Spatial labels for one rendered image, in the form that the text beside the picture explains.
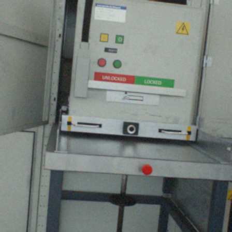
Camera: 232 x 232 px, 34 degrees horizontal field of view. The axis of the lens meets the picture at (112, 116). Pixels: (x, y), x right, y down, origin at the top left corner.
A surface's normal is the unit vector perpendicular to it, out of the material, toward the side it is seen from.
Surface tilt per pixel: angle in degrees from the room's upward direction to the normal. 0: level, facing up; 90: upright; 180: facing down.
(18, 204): 90
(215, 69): 90
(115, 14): 90
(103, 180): 90
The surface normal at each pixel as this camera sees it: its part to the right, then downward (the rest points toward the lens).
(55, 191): 0.12, 0.11
